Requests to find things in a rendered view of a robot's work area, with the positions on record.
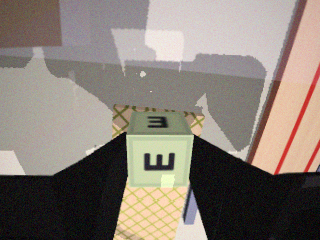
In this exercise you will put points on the pale green labelled cube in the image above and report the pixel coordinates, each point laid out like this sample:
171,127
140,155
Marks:
159,149

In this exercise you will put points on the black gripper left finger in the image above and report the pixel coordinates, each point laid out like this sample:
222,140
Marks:
81,202

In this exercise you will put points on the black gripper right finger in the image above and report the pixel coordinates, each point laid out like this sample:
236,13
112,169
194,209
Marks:
239,201

